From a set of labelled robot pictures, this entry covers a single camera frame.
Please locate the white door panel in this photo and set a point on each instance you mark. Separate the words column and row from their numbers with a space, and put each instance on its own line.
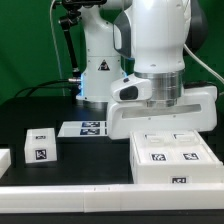
column 188, row 146
column 154, row 147
column 40, row 145

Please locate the white cabinet body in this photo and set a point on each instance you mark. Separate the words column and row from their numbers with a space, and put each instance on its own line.
column 175, row 172

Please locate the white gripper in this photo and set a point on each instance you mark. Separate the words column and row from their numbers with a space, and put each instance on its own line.
column 195, row 110

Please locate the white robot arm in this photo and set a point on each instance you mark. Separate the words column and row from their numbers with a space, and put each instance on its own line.
column 135, row 66

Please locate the white base tag plate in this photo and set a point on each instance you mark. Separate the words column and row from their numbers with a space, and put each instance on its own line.
column 83, row 129

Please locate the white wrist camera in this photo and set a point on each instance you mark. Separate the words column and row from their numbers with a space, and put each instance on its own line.
column 131, row 88

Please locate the white front fence rail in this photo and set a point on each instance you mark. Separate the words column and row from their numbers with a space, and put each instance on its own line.
column 109, row 198

